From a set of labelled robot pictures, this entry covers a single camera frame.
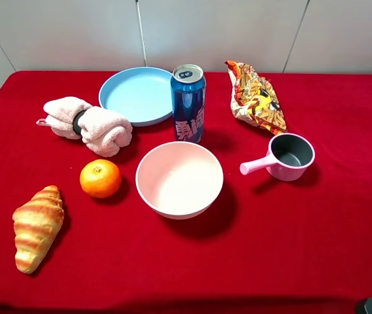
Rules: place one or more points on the croissant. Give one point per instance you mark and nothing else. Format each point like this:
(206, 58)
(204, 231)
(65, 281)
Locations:
(36, 225)

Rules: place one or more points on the pink saucepan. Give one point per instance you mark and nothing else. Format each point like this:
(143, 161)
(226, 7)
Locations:
(288, 156)

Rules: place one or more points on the blue plate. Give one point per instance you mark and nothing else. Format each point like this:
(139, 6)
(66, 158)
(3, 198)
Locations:
(141, 94)

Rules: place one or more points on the orange mandarin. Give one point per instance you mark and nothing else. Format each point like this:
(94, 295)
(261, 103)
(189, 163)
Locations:
(100, 178)

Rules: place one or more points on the blue drink can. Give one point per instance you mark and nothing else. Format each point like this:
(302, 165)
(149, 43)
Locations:
(188, 87)

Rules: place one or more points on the pink bowl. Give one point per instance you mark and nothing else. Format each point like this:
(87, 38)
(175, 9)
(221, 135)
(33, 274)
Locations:
(179, 180)

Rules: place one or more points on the orange snack bag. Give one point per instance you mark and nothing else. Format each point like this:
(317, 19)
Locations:
(253, 99)

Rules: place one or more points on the pink rolled towel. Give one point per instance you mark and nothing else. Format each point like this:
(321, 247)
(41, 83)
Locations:
(103, 131)

